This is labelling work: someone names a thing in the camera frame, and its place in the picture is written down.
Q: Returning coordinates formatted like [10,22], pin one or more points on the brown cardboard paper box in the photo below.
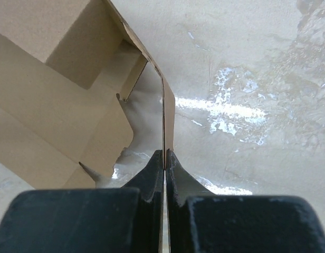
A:
[65,66]

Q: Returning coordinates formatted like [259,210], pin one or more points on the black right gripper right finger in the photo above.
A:
[201,221]

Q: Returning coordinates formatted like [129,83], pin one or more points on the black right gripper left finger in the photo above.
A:
[125,219]

